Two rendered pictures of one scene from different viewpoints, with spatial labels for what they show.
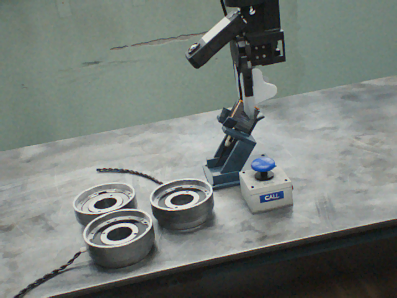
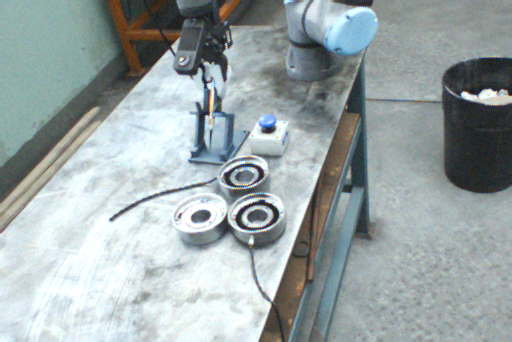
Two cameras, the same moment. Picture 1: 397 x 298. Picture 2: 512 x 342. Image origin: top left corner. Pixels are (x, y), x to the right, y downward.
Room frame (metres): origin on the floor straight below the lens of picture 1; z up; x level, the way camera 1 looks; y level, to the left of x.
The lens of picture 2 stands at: (0.32, 0.76, 1.51)
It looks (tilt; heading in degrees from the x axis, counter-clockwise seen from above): 38 degrees down; 303
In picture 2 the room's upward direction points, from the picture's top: 11 degrees counter-clockwise
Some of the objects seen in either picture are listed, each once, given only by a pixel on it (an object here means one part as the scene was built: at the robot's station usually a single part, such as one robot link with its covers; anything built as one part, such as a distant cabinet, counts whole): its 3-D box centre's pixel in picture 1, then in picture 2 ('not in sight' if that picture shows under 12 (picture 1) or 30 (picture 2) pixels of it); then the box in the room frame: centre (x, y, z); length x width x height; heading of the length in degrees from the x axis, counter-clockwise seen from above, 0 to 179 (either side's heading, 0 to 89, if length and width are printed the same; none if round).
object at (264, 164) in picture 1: (263, 173); (268, 127); (0.82, -0.10, 0.85); 0.04 x 0.04 x 0.05
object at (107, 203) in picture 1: (106, 207); (201, 219); (0.84, 0.18, 0.82); 0.10 x 0.10 x 0.04
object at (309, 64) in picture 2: not in sight; (313, 50); (0.86, -0.45, 0.85); 0.15 x 0.15 x 0.10
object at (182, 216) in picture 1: (182, 203); (245, 179); (0.81, 0.05, 0.82); 0.10 x 0.10 x 0.04
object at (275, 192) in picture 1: (268, 186); (270, 135); (0.82, -0.10, 0.82); 0.08 x 0.07 x 0.05; 97
